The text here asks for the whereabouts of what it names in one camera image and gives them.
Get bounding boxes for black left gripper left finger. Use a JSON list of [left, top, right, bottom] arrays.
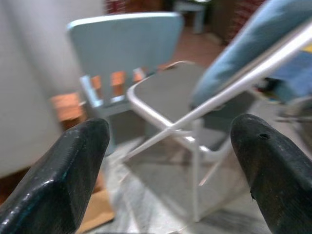
[[0, 118, 110, 234]]

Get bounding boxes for brown cardboard sheet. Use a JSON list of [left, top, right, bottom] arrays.
[[78, 189, 116, 234]]

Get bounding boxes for light blue slatted chair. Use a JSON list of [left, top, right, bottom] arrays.
[[67, 12, 184, 156]]

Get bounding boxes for white-framed folding chair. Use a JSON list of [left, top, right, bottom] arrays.
[[121, 0, 312, 222]]

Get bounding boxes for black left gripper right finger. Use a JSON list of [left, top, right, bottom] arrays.
[[230, 113, 312, 234]]

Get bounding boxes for light blue plastic stool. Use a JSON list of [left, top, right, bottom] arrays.
[[174, 0, 209, 34]]

